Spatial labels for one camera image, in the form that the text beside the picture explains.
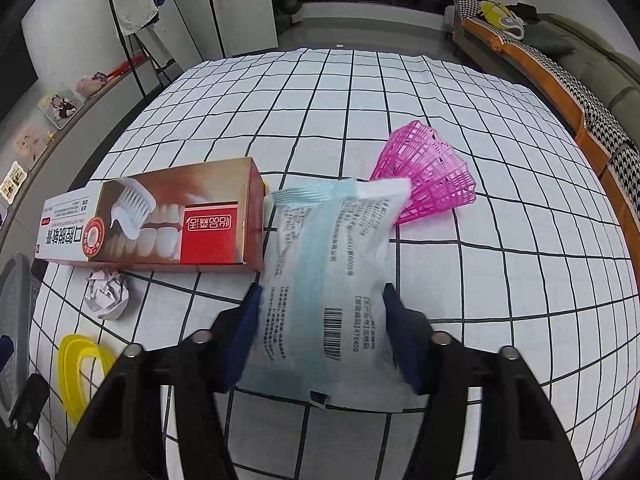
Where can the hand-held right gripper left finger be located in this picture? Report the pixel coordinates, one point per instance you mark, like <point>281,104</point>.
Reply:
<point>245,330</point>

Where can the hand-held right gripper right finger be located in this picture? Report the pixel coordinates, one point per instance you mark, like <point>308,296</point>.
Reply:
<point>400,335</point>

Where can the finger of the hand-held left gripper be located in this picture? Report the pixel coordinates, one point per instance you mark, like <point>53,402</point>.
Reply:
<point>30,400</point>

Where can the white and blue plastic packet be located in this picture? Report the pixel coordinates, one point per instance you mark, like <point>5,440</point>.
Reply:
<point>320,260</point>

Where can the white paper ball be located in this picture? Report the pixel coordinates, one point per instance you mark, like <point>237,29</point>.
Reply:
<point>105,295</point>

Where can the red and white toothpaste box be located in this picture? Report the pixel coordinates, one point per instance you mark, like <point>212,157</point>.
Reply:
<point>150,220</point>

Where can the pink plastic mesh basket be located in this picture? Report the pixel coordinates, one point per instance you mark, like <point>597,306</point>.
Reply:
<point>430,170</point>

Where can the white checked bed sheet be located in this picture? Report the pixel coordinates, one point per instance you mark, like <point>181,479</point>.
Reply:
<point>350,110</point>

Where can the pale picture tile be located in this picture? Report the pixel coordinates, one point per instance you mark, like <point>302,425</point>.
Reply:
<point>30,142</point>

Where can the red decoration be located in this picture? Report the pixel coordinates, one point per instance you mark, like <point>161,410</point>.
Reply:
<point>125,67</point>

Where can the pink plush toy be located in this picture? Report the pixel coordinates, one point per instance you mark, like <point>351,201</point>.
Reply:
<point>91,83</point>

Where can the black clothes rack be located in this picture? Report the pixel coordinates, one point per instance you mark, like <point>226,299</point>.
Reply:
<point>150,55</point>

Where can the orange-edged houndstooth mat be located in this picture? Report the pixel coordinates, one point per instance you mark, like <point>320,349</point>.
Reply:
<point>565,80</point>

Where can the white leaning panel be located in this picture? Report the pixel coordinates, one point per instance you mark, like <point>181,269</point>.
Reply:
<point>185,25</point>

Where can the white cabinet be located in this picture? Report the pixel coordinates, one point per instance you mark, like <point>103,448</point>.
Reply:
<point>240,5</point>

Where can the grey cushion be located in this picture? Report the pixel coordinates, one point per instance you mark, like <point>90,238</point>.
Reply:
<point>547,40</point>

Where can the houndstooth pillow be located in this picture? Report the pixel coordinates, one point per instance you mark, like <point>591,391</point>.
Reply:
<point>467,10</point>

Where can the olive green sofa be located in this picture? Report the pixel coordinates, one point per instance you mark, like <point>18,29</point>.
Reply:
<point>600,65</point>

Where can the yellow plush toy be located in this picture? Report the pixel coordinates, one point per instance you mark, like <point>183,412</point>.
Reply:
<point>492,10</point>

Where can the black bag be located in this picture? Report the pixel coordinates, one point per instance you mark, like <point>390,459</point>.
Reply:
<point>522,11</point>

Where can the yellow cartoon picture frame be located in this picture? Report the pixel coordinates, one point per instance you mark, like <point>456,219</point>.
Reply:
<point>12,182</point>

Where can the grey wall ledge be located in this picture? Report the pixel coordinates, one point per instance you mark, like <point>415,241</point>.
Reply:
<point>65,130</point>

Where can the baby photo frame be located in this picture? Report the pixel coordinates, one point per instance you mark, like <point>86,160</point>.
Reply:
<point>61,107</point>

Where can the black wall television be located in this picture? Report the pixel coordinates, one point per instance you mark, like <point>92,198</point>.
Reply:
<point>15,75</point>

